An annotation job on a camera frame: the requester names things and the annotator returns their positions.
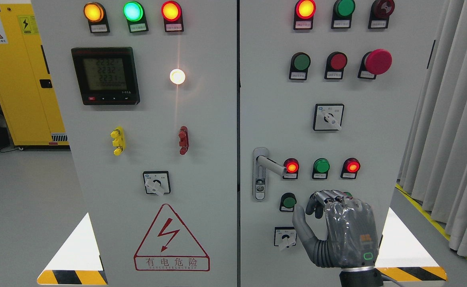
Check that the green push button upper row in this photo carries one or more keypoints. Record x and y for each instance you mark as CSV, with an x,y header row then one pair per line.
x,y
299,65

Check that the silver door handle lever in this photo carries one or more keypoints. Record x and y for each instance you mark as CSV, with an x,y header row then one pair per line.
x,y
269,164

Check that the lit red lamp middle right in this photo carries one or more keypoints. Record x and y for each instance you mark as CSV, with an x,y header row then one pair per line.
x,y
350,168

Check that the red indicator lamp top left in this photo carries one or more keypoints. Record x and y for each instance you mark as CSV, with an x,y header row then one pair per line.
x,y
172,16

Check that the lower white rotary switch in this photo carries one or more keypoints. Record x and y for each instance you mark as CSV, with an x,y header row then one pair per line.
x,y
285,237

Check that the lit red lamp middle left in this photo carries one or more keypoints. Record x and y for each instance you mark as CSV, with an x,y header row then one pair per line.
x,y
292,169

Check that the right door upper rotary switch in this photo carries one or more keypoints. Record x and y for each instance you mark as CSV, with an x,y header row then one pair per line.
x,y
328,117

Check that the white lit indicator lamp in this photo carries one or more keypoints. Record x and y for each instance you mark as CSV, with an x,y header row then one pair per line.
x,y
177,76

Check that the lit red lamp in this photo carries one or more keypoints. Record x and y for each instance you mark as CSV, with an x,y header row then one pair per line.
x,y
292,169
350,168

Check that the grey cabinet door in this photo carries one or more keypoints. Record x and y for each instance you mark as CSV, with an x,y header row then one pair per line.
x,y
277,113
203,181

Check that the red indicator lamp top right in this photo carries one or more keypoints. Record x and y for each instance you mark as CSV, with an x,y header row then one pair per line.
x,y
303,14

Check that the red electric hazard sign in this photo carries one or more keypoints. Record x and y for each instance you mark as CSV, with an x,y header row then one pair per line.
x,y
169,245

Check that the grey left cabinet door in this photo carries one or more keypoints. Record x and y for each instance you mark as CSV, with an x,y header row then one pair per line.
x,y
203,181

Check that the grey right cabinet door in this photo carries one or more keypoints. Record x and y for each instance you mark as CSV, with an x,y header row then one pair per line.
x,y
277,113

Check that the green push button lower left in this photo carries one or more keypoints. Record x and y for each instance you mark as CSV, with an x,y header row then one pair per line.
x,y
287,202

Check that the yellow terminal block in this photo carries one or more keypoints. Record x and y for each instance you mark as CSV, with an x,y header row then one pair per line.
x,y
118,140

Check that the grey robotic right hand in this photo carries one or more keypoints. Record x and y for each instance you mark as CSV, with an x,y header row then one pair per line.
x,y
352,237

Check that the green lamp top right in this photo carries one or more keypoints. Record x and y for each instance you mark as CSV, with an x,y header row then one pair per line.
x,y
342,14

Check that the green indicator lamp top left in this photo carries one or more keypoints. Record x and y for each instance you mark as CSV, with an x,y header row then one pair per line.
x,y
135,17

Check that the yellow indicator lamp top left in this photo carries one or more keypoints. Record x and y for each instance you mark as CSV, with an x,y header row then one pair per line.
x,y
96,16

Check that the silver handle lock plate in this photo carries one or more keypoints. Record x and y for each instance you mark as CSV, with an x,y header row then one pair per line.
x,y
259,175

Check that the red mushroom emergency stop button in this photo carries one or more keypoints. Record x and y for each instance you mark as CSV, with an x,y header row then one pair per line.
x,y
375,63

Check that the yellow safety cabinet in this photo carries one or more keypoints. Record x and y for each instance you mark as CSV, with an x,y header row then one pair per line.
x,y
27,97

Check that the black digital power meter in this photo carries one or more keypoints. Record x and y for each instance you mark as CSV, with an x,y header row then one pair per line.
x,y
106,75

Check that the red push button upper row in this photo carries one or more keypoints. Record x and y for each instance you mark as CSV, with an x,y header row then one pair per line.
x,y
335,65

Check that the left door rotary switch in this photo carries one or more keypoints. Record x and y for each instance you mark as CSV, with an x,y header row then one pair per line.
x,y
157,182

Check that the door rotary switch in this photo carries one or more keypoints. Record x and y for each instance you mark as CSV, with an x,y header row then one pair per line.
x,y
328,117
157,182

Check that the grey curtain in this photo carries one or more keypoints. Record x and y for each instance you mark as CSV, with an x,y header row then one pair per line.
x,y
434,168

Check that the dark red buzzer top right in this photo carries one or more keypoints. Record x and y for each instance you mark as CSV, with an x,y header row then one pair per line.
x,y
380,12

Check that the green lamp middle centre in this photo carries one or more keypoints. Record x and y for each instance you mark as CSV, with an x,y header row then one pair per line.
x,y
320,169

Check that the red terminal block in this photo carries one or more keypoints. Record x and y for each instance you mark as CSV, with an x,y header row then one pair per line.
x,y
183,140

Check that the red indicator lamp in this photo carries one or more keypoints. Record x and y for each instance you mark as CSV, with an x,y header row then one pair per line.
x,y
172,16
303,14

